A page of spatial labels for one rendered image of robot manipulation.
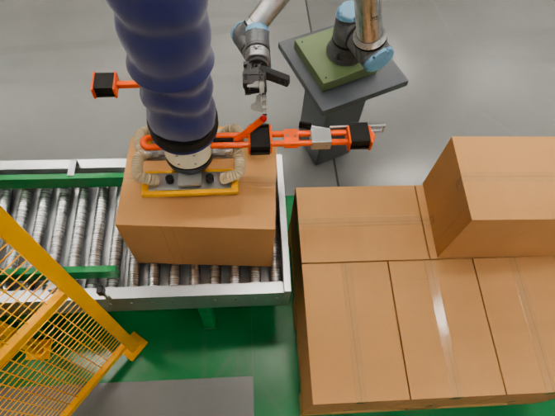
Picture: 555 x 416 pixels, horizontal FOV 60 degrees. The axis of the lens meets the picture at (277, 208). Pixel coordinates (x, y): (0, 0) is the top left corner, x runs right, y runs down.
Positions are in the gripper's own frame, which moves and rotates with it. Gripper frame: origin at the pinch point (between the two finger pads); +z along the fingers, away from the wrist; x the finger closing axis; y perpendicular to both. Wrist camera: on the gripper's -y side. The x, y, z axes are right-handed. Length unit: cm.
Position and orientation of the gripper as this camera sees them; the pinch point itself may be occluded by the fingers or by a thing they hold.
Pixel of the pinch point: (264, 107)
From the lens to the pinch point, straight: 171.2
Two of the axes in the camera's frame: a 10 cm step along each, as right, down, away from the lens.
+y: -10.0, 0.5, 0.3
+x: -0.5, -4.1, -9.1
